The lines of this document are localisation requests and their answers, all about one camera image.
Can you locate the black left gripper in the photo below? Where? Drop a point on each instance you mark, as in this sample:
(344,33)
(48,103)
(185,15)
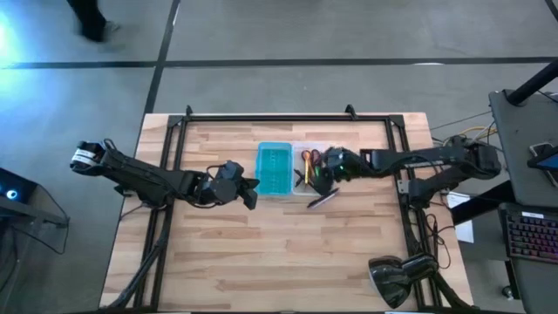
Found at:
(218,192)

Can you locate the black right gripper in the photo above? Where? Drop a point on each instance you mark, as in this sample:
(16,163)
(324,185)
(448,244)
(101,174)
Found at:
(354,165)

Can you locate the green marker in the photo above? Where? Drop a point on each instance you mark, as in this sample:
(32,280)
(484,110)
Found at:
(317,171)

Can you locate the clear supply box blue lid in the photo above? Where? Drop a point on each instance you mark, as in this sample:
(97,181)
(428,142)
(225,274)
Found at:
(274,170)

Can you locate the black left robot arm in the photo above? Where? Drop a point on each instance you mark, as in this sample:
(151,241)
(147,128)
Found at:
(139,174)

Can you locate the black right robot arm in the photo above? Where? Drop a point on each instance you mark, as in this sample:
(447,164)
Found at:
(436,156)

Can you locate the black desk lamp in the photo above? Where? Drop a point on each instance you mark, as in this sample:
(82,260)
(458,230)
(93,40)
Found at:
(388,279)

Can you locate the white paper sheet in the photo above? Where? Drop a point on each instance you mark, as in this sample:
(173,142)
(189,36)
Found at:
(463,222)

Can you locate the grey side table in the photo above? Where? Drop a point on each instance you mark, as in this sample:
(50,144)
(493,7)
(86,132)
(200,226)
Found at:
(519,152)

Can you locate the backlit black keyboard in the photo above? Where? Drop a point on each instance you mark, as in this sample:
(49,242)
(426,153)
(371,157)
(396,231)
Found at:
(532,235)

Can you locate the black phone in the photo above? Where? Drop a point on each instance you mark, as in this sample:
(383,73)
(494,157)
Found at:
(545,159)

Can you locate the black pole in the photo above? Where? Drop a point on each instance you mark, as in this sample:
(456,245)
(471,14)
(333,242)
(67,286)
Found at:
(534,85)

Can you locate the black stand blue light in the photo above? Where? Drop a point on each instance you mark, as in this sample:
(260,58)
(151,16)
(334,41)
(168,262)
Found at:
(17,192)

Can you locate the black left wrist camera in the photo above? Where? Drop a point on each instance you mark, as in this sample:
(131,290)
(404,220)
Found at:
(233,170)

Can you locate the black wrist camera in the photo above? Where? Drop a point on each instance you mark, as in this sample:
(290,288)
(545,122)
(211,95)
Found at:
(335,158)
(233,170)

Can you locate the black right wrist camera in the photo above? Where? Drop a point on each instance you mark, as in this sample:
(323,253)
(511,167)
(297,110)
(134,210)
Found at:
(335,158)

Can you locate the black metal table frame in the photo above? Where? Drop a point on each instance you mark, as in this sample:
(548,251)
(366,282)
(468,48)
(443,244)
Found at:
(283,118)

